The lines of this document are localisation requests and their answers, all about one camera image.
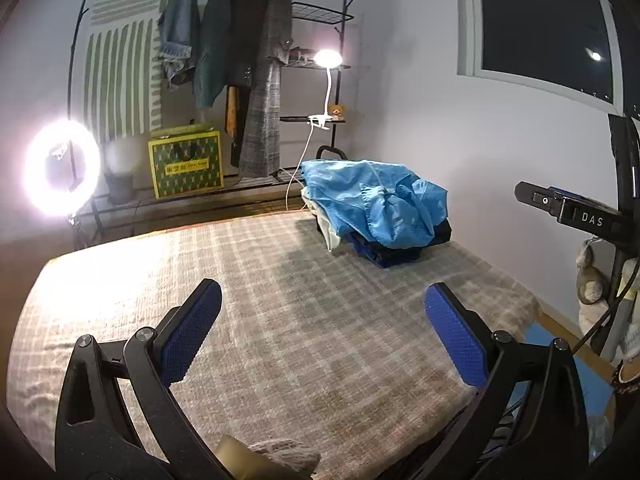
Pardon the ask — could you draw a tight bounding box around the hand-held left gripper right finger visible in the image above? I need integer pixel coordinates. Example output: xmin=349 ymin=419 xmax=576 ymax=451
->
xmin=424 ymin=282 xmax=601 ymax=480

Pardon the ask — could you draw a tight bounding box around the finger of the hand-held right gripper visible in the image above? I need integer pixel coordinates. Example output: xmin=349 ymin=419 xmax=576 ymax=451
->
xmin=515 ymin=181 xmax=563 ymax=213

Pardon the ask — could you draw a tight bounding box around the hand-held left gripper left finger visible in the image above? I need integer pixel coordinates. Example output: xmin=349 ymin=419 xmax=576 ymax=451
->
xmin=55 ymin=277 xmax=223 ymax=480

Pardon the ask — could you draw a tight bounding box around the light blue work garment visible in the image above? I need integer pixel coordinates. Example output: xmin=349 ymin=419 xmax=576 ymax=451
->
xmin=300 ymin=159 xmax=449 ymax=250

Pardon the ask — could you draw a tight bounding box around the pile of folded dark clothes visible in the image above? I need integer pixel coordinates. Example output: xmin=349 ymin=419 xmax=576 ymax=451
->
xmin=345 ymin=217 xmax=453 ymax=269

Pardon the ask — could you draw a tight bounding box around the black metal clothes rack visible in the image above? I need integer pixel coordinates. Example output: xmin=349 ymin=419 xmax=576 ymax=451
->
xmin=70 ymin=0 xmax=358 ymax=251

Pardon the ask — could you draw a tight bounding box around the person's left hand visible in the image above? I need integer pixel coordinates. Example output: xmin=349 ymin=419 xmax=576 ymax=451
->
xmin=250 ymin=439 xmax=321 ymax=476

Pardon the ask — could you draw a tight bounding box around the beige plaid blanket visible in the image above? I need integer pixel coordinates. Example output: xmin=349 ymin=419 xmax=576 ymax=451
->
xmin=7 ymin=210 xmax=541 ymax=480

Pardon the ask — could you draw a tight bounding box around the blue floor mat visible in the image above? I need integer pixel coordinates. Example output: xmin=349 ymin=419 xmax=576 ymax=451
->
xmin=520 ymin=322 xmax=617 ymax=411

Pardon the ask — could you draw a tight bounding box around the white garment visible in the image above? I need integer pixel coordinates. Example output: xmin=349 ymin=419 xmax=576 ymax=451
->
xmin=300 ymin=187 xmax=346 ymax=253

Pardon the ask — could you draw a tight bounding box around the dark grey bucket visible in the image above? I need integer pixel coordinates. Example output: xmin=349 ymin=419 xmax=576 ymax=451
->
xmin=104 ymin=170 xmax=135 ymax=206

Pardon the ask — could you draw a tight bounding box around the yellow green patterned bag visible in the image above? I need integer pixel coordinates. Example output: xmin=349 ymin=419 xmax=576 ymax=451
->
xmin=147 ymin=124 xmax=225 ymax=200

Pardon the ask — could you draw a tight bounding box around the window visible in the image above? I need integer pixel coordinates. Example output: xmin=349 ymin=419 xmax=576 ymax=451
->
xmin=455 ymin=0 xmax=640 ymax=116

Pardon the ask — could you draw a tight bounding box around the yellow scarf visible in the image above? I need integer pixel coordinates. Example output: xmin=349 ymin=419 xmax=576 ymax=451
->
xmin=225 ymin=85 xmax=240 ymax=137

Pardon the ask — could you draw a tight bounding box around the white clip lamp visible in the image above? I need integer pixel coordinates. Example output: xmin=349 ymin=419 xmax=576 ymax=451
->
xmin=285 ymin=49 xmax=343 ymax=211

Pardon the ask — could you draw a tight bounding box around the teal sweater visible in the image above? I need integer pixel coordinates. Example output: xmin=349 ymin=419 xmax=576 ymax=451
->
xmin=194 ymin=0 xmax=232 ymax=110

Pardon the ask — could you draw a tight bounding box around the blue denim jacket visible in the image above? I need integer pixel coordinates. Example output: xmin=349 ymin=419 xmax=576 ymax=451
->
xmin=157 ymin=0 xmax=201 ymax=86

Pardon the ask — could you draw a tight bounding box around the black coat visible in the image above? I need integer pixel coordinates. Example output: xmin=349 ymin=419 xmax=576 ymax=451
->
xmin=227 ymin=0 xmax=263 ymax=166

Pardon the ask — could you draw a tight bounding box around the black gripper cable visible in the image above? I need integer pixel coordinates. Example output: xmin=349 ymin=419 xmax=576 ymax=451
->
xmin=570 ymin=260 xmax=640 ymax=356

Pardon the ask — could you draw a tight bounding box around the ring light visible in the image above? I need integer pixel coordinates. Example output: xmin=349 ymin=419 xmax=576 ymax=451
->
xmin=22 ymin=119 xmax=105 ymax=218

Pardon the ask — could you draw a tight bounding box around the green striped wall poster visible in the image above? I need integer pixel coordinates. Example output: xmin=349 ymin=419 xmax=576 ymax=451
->
xmin=80 ymin=0 xmax=186 ymax=143

